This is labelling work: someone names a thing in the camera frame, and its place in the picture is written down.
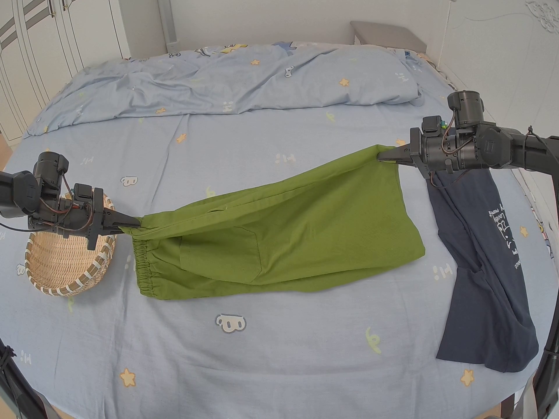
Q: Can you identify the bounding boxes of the grey bedside table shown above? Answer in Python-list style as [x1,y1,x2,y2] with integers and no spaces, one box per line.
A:
[350,20,428,55]

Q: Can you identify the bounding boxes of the bed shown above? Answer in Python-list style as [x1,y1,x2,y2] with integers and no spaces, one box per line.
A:
[0,0,559,419]

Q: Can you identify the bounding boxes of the dark blue printed T-shirt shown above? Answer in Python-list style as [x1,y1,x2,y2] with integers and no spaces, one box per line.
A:
[427,169,540,374]

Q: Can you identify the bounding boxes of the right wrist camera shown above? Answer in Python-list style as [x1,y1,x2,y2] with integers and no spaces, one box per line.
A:
[421,116,445,137]

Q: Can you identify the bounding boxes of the white wardrobe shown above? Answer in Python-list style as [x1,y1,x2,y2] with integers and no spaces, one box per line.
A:
[0,0,132,142]

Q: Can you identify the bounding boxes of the pale blue quilt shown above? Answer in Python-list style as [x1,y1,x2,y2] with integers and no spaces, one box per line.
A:
[24,40,427,139]

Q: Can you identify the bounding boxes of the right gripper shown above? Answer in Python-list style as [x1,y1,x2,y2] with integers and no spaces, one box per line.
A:
[376,127,460,179]

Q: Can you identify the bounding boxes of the green shorts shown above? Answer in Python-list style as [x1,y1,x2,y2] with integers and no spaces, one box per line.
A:
[131,144,427,300]

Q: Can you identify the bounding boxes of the round woven basket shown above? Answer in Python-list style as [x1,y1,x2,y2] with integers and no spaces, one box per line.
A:
[24,191,119,298]

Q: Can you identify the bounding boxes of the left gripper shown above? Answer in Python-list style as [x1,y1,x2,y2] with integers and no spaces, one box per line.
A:
[52,188,142,252]

